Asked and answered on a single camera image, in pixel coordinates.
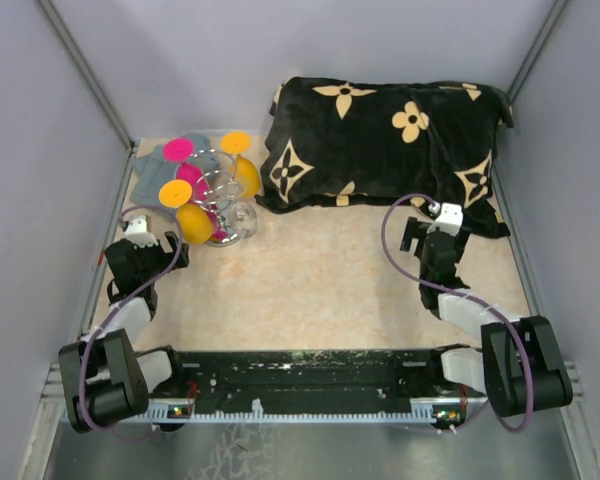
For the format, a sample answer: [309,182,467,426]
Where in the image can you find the yellow plastic wine glass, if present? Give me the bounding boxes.
[221,131,261,198]
[158,179,213,244]

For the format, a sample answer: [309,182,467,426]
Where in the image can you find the magenta plastic wine glass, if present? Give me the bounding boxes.
[159,138,228,244]

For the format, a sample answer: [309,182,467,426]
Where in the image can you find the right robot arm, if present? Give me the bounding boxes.
[400,217,574,418]

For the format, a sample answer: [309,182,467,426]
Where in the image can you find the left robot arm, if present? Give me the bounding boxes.
[58,214,189,433]

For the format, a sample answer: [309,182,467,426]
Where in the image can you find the clear wine glass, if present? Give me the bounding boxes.
[226,201,258,239]

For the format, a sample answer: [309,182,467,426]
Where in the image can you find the grey blue folded jeans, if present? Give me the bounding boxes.
[129,132,219,205]

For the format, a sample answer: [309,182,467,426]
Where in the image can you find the black floral plush pillow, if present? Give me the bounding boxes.
[256,77,514,239]

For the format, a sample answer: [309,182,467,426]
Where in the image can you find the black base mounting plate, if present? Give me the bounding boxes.
[150,349,478,415]

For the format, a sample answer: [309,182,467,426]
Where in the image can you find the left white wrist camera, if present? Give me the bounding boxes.
[123,214,158,248]

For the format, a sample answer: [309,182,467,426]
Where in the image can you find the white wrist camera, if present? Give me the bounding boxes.
[427,202,463,237]
[123,214,158,248]

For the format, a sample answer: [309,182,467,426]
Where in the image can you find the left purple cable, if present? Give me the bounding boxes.
[77,203,185,443]

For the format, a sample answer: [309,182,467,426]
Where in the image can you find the purple cable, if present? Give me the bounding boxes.
[380,193,535,433]
[77,203,185,443]

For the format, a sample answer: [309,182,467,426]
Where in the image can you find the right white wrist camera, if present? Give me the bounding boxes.
[427,202,463,237]

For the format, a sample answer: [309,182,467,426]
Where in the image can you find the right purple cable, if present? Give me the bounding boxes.
[380,193,535,433]

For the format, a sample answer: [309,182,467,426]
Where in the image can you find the chrome wire wine glass rack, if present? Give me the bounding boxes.
[175,148,244,247]

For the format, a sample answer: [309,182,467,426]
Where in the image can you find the aluminium front rail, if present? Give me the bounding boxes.
[39,359,586,426]

